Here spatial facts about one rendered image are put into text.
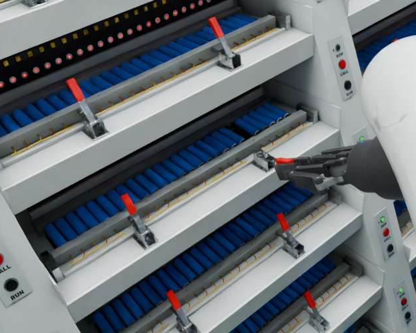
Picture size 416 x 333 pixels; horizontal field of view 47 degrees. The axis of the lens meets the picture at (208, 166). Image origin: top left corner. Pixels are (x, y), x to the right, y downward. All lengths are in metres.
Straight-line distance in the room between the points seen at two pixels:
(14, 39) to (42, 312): 0.38
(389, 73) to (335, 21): 0.52
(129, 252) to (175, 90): 0.28
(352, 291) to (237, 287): 0.33
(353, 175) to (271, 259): 0.36
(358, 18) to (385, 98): 0.60
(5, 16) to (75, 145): 0.20
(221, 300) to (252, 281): 0.07
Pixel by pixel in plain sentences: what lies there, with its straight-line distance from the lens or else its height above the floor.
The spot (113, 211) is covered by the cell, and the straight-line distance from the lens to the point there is 0.85.
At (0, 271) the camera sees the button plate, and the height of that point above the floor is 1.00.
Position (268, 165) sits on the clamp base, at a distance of 0.91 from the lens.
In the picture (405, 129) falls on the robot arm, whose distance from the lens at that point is 0.42.
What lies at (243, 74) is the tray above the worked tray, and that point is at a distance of 0.84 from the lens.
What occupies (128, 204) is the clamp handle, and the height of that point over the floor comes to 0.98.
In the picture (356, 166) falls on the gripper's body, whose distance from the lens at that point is 0.68.
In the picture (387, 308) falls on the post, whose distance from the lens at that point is 1.24.
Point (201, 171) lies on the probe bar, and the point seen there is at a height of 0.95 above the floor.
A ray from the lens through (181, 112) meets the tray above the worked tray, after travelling 0.79.
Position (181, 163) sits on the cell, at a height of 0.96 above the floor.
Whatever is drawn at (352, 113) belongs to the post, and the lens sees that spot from 1.02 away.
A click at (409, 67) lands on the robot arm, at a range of 0.47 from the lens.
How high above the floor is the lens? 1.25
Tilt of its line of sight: 20 degrees down
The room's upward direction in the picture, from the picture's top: 21 degrees counter-clockwise
